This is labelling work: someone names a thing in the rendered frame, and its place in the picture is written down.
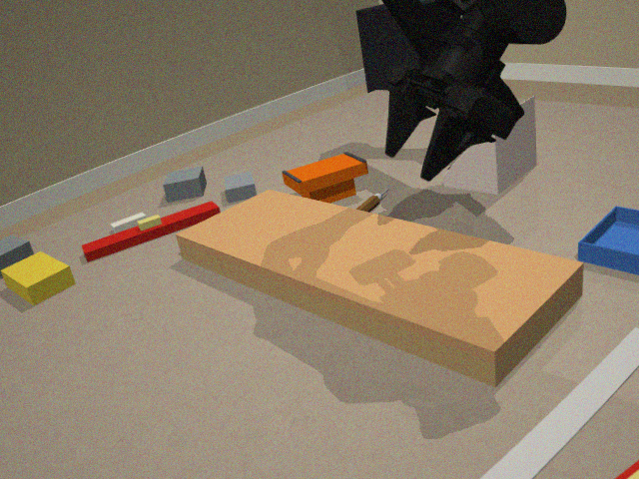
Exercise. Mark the brown wooden-handled awl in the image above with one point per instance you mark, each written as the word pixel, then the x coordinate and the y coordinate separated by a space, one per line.
pixel 371 203

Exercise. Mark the blue shallow tray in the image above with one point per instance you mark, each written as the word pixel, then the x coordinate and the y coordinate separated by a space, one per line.
pixel 614 242

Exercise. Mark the tan rectangular panel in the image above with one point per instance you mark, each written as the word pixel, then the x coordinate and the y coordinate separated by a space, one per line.
pixel 471 305

